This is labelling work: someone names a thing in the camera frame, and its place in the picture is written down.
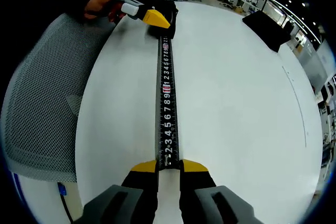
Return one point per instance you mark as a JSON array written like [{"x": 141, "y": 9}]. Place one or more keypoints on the black flat box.
[{"x": 266, "y": 30}]

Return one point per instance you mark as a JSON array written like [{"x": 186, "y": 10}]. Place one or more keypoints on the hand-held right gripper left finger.
[{"x": 136, "y": 182}]

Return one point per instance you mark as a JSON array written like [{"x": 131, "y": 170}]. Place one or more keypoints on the black tape measure with blade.
[{"x": 167, "y": 98}]

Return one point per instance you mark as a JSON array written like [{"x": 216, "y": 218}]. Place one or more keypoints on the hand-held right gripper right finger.
[{"x": 199, "y": 182}]

